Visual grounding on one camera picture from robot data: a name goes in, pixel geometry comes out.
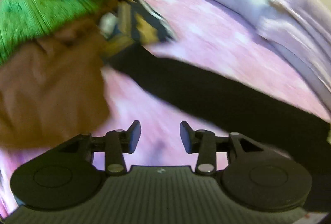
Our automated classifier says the black sweater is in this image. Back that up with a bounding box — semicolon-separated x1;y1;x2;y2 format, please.
102;44;330;211

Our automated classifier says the brown garment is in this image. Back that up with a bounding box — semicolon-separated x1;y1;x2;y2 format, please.
1;16;110;149

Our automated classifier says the navy patterned garment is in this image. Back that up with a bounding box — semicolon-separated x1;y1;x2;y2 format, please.
99;0;177;61

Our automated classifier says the pink folded quilt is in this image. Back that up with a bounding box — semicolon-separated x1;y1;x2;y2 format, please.
256;0;330;109

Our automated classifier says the green knit garment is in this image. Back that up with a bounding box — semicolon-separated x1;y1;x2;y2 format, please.
1;0;104;64

